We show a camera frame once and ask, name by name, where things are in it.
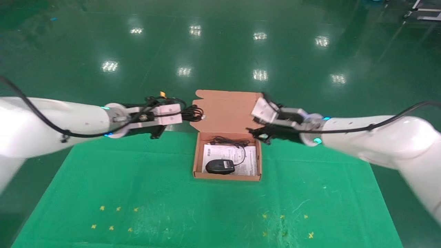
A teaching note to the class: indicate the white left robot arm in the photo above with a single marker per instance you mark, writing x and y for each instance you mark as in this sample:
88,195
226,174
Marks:
51,120

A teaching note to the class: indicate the brown cardboard box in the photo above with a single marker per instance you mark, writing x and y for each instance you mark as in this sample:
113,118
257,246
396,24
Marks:
224,110

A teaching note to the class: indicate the green table cloth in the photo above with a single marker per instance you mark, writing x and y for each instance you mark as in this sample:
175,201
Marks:
155,186

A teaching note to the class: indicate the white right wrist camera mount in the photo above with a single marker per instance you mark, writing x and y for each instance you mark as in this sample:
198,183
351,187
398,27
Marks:
263,109

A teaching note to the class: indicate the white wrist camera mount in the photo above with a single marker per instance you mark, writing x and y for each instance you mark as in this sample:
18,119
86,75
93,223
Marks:
168,113
263,109

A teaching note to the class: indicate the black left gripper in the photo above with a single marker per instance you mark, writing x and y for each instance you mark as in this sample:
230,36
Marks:
157,132

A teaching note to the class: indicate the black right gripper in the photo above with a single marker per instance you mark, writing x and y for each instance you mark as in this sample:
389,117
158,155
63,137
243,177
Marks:
286,132

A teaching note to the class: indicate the white paper manual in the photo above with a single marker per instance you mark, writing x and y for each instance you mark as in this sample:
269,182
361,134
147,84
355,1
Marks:
248,165

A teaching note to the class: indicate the white metal table frame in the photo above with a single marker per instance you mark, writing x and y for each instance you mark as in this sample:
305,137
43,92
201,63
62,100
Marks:
427,9

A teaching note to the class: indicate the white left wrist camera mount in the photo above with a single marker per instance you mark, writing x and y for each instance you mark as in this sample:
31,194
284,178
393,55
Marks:
168,113

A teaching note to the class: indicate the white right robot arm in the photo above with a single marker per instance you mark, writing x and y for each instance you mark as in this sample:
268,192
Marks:
379,137

